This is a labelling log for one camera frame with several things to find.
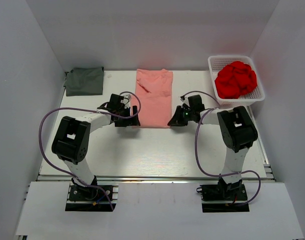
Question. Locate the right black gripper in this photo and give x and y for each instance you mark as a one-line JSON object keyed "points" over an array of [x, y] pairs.
{"points": [[177, 120]]}

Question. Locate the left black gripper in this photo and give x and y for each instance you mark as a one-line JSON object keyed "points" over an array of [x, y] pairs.
{"points": [[133, 121]]}

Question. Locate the pink t shirt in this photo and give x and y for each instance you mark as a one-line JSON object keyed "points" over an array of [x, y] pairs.
{"points": [[153, 89]]}

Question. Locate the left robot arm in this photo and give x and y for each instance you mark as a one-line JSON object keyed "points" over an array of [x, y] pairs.
{"points": [[71, 140]]}

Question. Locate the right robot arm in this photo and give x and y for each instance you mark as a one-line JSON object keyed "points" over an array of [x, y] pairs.
{"points": [[237, 130]]}

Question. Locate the folded green t shirt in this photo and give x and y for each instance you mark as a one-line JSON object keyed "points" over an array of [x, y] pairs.
{"points": [[84, 82]]}

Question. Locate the white plastic basket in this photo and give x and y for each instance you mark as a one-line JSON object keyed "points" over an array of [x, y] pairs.
{"points": [[218, 62]]}

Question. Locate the red t shirt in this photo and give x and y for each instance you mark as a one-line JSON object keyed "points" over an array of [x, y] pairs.
{"points": [[234, 80]]}

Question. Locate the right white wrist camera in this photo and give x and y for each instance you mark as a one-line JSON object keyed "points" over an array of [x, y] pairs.
{"points": [[185, 101]]}

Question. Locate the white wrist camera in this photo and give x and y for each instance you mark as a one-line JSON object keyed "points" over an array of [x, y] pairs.
{"points": [[126, 96], [185, 101]]}

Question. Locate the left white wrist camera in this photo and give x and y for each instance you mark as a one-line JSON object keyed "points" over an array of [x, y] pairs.
{"points": [[126, 96]]}

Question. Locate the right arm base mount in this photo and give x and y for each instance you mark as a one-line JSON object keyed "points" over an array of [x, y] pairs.
{"points": [[213, 201]]}

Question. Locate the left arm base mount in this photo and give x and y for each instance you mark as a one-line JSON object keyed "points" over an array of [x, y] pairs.
{"points": [[83, 199]]}

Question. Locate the aluminium rail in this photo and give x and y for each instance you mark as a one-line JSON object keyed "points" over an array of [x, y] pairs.
{"points": [[125, 178]]}

